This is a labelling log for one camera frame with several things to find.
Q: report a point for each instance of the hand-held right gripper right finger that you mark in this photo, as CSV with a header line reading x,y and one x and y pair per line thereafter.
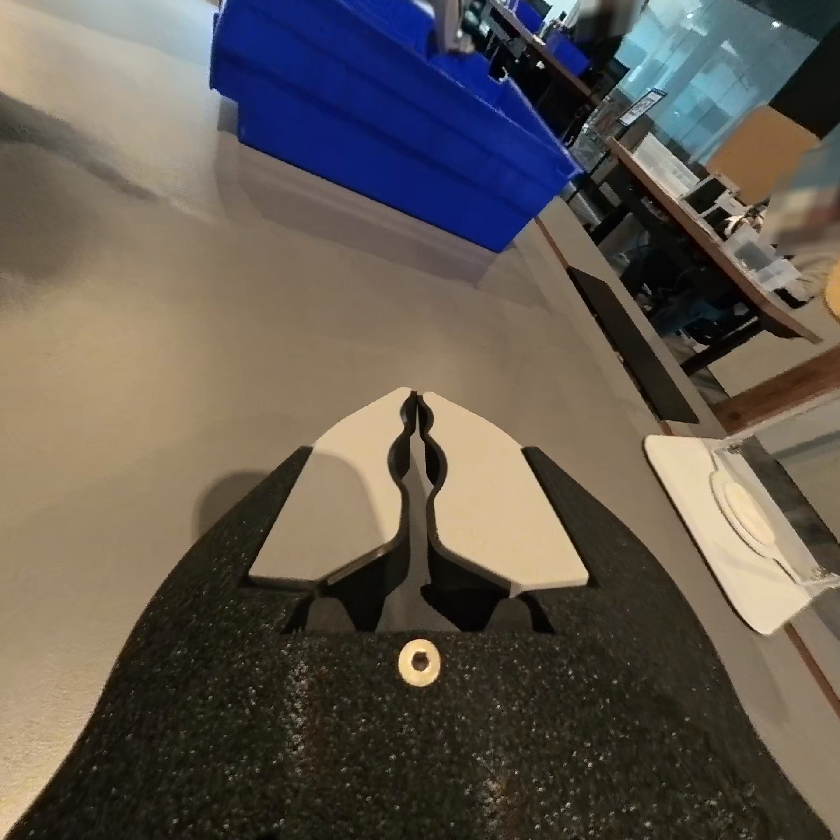
x,y
499,518

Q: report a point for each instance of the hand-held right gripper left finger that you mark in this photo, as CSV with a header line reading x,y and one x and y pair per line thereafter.
x,y
341,512

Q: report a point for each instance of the blue plastic bin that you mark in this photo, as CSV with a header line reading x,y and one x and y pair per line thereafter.
x,y
367,98

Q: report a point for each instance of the sign stand with white base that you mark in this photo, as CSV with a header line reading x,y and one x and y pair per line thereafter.
x,y
695,499

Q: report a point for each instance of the brown wooden desk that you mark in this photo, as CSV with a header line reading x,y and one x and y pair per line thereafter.
x,y
558,59
689,216

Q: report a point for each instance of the clear plastic box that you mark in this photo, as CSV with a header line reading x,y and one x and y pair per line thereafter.
x,y
764,269

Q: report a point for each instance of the small framed sign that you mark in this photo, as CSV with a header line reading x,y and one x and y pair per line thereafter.
x,y
643,107

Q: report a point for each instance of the brown cardboard sheet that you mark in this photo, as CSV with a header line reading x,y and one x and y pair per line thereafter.
x,y
761,148

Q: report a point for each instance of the small blue crate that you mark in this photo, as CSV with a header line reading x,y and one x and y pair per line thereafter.
x,y
568,52

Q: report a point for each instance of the grey metal part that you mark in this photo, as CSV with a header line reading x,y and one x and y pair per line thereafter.
x,y
449,26

